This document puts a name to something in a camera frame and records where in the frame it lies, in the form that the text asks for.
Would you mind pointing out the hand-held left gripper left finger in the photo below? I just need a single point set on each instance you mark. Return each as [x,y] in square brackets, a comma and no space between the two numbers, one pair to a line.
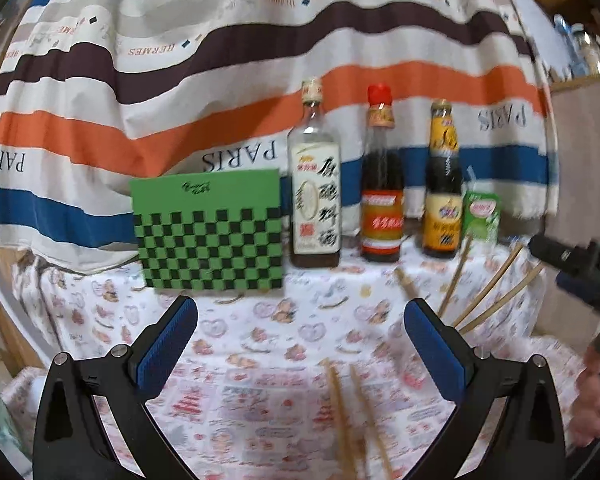
[167,345]

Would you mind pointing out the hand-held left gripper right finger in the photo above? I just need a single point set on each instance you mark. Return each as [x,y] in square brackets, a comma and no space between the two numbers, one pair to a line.
[437,350]

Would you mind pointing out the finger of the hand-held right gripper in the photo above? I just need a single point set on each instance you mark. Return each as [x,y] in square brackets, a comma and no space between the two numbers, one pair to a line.
[585,290]
[560,252]

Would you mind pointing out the person's right hand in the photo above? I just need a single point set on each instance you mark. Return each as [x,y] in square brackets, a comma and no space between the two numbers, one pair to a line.
[592,400]

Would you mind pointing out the green drink carton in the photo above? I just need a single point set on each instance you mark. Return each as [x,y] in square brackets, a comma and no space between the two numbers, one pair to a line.
[482,220]

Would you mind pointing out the beige board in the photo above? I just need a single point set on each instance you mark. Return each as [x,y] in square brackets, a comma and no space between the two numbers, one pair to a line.
[585,160]

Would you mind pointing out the red cartoon print cloth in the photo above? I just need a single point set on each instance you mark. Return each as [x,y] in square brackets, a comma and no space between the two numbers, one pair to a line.
[260,410]

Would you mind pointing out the green checkered box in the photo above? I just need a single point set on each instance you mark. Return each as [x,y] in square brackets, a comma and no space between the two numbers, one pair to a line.
[210,240]

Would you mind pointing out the yellow-labelled dark sauce bottle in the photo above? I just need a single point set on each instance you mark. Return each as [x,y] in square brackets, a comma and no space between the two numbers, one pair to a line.
[442,210]

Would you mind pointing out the bear print cloth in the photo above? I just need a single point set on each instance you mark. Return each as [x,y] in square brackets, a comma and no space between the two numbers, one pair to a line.
[305,320]

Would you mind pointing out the red-capped dark sauce bottle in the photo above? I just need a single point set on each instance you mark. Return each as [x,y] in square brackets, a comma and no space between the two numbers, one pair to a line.
[381,200]

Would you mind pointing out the clear cooking wine bottle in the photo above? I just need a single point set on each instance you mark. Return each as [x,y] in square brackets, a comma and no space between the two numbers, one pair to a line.
[314,200]

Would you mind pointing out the clear plastic bottle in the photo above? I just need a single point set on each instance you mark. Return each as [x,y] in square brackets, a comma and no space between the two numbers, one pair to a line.
[582,50]
[561,35]

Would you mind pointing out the striped backdrop cloth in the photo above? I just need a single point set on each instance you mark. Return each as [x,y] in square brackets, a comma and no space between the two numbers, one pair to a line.
[205,60]

